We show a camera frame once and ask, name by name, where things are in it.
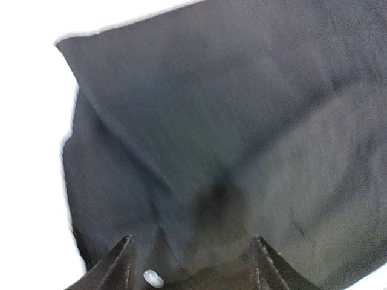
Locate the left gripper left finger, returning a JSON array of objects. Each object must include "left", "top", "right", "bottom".
[{"left": 66, "top": 236, "right": 137, "bottom": 290}]

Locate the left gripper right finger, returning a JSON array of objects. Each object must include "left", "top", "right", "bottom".
[{"left": 248, "top": 236, "right": 320, "bottom": 290}]

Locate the black garment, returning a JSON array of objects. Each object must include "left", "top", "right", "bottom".
[{"left": 56, "top": 1, "right": 386, "bottom": 289}]

